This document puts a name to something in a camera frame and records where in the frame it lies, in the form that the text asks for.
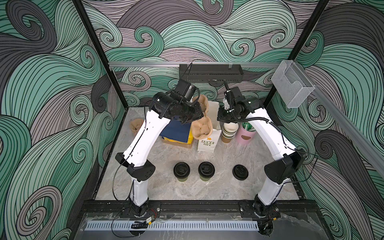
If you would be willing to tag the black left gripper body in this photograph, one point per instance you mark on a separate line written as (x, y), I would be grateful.
(190, 113)

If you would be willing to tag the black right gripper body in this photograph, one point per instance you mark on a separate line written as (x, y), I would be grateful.
(229, 115)

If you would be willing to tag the white paper takeout bag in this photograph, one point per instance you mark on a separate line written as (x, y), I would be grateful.
(209, 144)

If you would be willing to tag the green paper coffee cup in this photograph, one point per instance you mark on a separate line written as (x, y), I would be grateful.
(204, 179)

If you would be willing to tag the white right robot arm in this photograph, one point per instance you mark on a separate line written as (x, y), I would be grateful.
(287, 159)

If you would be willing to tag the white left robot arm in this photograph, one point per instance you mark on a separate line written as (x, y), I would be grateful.
(135, 157)

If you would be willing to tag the green wrapped straw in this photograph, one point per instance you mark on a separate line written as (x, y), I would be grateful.
(248, 127)

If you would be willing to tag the stack of paper cups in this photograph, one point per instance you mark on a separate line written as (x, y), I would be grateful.
(229, 130)

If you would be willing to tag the navy blue napkin stack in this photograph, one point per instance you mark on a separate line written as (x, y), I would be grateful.
(176, 131)

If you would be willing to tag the pink straw holder cup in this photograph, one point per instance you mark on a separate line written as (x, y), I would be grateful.
(244, 137)

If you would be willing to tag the brown cardboard napkin box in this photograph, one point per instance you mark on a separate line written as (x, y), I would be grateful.
(177, 144)

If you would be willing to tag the brown pulp cup carrier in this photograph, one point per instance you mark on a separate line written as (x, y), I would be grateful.
(135, 125)

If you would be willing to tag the stack of black lids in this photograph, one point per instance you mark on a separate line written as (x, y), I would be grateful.
(240, 172)

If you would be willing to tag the black wall shelf tray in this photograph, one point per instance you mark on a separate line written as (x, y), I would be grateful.
(205, 73)

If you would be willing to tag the clear acrylic wall holder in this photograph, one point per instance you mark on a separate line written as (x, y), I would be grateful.
(293, 84)

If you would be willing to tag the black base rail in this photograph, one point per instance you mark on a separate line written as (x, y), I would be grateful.
(162, 208)

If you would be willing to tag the white slotted cable duct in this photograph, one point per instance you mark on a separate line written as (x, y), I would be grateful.
(175, 226)

